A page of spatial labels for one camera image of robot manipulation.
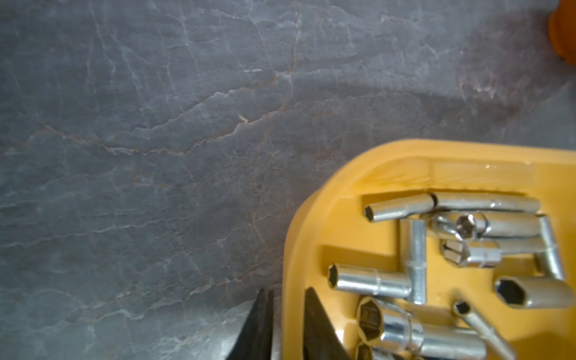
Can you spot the large silver socket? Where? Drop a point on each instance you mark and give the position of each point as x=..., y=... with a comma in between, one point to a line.
x=387, y=326

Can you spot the long silver socket top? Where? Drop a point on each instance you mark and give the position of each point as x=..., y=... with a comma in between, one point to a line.
x=485, y=201

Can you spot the silver socket middle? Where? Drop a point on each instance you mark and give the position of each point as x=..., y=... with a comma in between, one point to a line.
x=488, y=253

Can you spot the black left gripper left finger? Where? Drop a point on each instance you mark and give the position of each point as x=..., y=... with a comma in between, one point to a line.
x=254, y=342

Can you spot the yellow storage box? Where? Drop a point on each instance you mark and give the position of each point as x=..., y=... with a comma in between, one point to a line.
x=330, y=227

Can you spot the short silver socket ringed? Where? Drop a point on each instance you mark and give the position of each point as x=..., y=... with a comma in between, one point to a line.
x=473, y=225

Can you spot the silver socket far right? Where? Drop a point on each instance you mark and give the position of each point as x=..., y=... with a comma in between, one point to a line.
x=549, y=261

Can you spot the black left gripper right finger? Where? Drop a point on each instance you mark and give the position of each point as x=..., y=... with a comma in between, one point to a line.
x=319, y=338

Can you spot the wide silver socket right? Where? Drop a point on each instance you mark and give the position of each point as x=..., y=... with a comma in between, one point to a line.
x=534, y=292

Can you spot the orange white bowl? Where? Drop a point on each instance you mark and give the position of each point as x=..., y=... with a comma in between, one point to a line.
x=561, y=30

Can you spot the thin silver socket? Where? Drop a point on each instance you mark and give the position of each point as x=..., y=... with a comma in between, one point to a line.
x=478, y=322

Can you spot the vertical long silver socket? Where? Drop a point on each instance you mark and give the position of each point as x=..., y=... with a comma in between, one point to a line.
x=413, y=258

